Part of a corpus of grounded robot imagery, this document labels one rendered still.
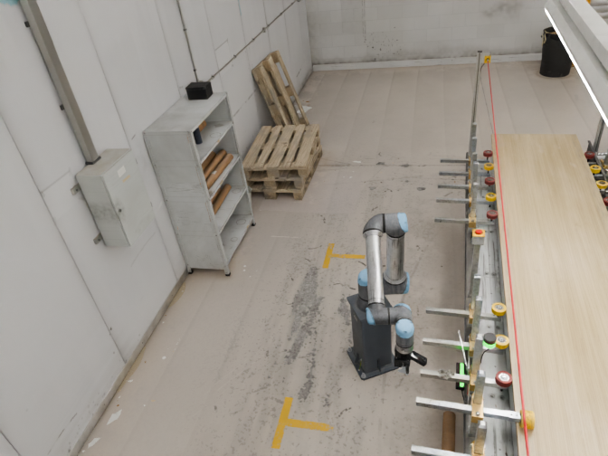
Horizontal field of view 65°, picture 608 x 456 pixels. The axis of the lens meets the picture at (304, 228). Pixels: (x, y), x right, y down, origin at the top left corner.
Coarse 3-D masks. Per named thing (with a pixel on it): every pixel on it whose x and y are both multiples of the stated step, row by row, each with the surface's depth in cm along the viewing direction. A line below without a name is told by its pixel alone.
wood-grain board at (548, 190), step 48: (528, 144) 440; (576, 144) 430; (528, 192) 377; (576, 192) 369; (528, 240) 329; (576, 240) 323; (528, 288) 292; (576, 288) 288; (528, 336) 263; (576, 336) 259; (528, 384) 239; (576, 384) 236; (528, 432) 219; (576, 432) 216
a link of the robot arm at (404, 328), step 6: (396, 324) 242; (402, 324) 241; (408, 324) 241; (396, 330) 241; (402, 330) 239; (408, 330) 238; (396, 336) 243; (402, 336) 239; (408, 336) 239; (396, 342) 246; (402, 342) 242; (408, 342) 241
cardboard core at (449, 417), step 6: (444, 414) 321; (450, 414) 319; (444, 420) 318; (450, 420) 316; (444, 426) 314; (450, 426) 313; (444, 432) 311; (450, 432) 309; (444, 438) 307; (450, 438) 306; (444, 444) 304; (450, 444) 303; (444, 450) 301; (450, 450) 300
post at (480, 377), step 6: (480, 372) 215; (480, 378) 215; (480, 384) 217; (474, 390) 226; (480, 390) 220; (474, 396) 224; (480, 396) 222; (474, 402) 226; (480, 402) 225; (474, 426) 236; (474, 432) 239
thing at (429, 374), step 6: (426, 372) 256; (432, 372) 256; (438, 378) 255; (450, 378) 252; (456, 378) 251; (462, 378) 250; (468, 378) 250; (486, 378) 249; (486, 384) 247; (492, 384) 246
